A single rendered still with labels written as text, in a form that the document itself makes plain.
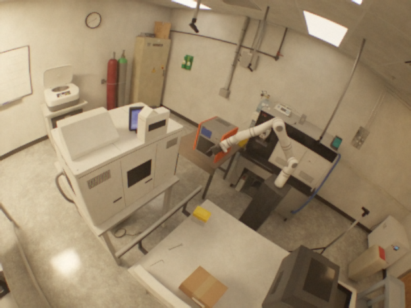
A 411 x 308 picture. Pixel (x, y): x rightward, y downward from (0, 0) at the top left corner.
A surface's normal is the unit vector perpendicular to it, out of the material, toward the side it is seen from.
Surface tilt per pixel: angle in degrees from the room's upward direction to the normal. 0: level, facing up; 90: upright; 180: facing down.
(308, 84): 90
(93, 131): 40
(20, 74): 90
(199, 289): 0
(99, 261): 0
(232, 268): 0
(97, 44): 90
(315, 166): 90
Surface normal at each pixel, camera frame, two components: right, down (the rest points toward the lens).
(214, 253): 0.24, -0.78
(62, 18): 0.79, 0.50
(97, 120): 0.69, -0.28
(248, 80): -0.56, 0.37
